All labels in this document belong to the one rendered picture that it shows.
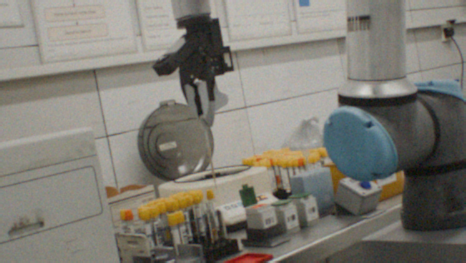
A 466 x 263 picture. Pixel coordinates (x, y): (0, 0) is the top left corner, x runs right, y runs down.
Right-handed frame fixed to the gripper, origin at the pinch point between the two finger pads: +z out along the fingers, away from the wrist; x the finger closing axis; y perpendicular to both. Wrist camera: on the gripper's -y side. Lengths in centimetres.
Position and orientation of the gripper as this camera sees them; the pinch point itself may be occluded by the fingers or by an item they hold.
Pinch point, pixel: (204, 121)
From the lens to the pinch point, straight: 130.5
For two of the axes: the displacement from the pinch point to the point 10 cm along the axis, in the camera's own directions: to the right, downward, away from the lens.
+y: 7.3, -1.7, 6.6
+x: -6.6, 0.8, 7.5
